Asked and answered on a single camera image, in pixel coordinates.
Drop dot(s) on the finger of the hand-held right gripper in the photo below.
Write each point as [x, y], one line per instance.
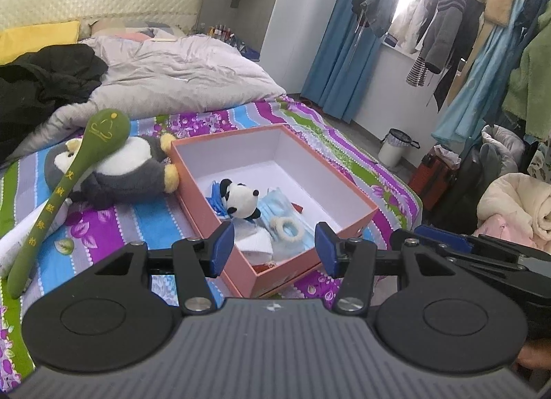
[482, 267]
[443, 239]

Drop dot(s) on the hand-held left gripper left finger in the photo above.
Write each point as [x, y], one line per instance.
[223, 248]

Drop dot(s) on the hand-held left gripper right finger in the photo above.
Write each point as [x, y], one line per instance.
[326, 248]

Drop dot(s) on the white tissue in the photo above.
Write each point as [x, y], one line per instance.
[254, 244]

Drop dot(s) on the blue printed plastic packet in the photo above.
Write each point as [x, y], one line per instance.
[217, 201]

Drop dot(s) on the small panda plush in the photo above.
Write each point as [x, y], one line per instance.
[241, 201]

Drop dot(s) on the light blue face mask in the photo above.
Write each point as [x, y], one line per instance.
[275, 207]

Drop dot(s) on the orange cardboard box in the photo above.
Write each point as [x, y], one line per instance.
[301, 158]

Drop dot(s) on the person's right hand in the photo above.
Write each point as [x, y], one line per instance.
[538, 354]

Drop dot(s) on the pink cloth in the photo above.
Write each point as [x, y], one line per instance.
[499, 231]

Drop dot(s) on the black suitcase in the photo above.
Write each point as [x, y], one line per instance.
[469, 188]

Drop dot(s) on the red suitcase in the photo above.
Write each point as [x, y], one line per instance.
[430, 179]

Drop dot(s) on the cream blanket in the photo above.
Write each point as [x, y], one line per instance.
[516, 201]

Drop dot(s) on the floral striped bedsheet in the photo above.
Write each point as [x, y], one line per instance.
[142, 218]

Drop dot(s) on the white trash bin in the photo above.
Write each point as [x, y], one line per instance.
[396, 149]

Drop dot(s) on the grey puffy jacket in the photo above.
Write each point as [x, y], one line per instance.
[503, 145]

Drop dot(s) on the grey penguin plush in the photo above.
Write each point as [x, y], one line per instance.
[125, 175]

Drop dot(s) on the green plush massage hammer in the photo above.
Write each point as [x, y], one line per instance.
[107, 127]

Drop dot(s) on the black white striped garment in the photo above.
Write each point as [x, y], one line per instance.
[417, 71]

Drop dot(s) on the light grey duvet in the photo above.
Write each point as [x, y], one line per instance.
[181, 71]

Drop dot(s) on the green fleece garment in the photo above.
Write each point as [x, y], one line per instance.
[533, 80]

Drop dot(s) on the blue curtain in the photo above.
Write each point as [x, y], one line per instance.
[340, 58]

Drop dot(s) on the white tube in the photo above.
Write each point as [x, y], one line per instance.
[17, 244]

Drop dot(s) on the row of small bottles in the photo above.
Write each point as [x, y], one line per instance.
[224, 33]

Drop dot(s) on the hanging white coat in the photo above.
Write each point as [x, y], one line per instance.
[409, 24]

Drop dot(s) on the grey wardrobe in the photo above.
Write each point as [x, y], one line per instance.
[284, 28]

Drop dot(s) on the hanging grey striped coat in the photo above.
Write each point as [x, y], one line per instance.
[447, 15]

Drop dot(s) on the pink pillow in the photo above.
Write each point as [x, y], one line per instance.
[129, 35]

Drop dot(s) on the yellow pillow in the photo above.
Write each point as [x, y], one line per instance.
[34, 39]

